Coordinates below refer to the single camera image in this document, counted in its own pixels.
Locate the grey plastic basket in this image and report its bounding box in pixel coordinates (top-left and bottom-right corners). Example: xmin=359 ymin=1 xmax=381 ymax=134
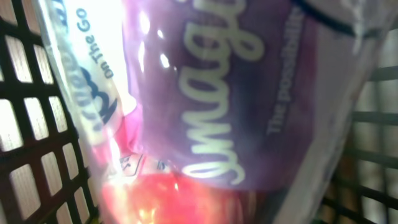
xmin=1 ymin=1 xmax=397 ymax=223

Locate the Kleenex tissue multipack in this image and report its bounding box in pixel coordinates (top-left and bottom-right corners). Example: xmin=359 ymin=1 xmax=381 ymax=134
xmin=34 ymin=0 xmax=397 ymax=223

